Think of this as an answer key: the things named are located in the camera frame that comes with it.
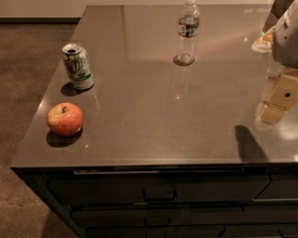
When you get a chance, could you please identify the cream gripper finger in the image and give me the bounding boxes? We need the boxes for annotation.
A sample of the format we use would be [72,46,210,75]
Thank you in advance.
[256,102,286,125]

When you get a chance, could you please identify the clear plastic water bottle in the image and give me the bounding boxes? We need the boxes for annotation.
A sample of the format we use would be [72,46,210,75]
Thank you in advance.
[174,0,200,66]

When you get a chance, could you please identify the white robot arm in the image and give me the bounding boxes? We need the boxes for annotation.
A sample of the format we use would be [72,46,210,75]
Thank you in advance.
[256,0,298,125]

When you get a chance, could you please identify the green 7up soda can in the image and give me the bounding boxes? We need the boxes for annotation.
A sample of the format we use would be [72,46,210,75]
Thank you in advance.
[63,43,94,90]

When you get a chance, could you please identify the snack bag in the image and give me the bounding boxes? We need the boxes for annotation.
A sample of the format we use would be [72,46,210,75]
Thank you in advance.
[251,27,275,53]

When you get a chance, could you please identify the dark box in corner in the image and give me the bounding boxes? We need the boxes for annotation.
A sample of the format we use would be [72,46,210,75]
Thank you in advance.
[262,0,294,33]

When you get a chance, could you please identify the dark cabinet with drawers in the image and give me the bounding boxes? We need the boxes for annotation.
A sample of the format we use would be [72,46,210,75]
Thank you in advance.
[14,167,298,238]

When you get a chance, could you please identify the red apple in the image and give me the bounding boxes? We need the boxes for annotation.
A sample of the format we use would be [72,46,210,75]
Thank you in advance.
[47,102,83,137]

